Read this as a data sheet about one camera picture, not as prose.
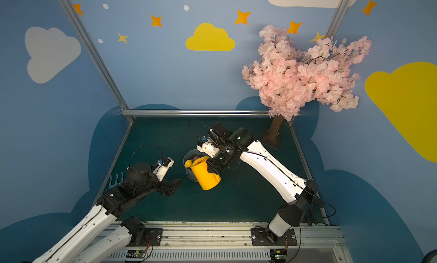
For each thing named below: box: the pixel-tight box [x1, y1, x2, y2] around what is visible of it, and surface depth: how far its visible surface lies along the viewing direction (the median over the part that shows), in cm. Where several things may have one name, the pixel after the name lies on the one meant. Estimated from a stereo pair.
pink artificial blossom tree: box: [241, 25, 373, 141], surface depth 69 cm
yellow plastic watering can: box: [184, 155, 222, 191], surface depth 71 cm
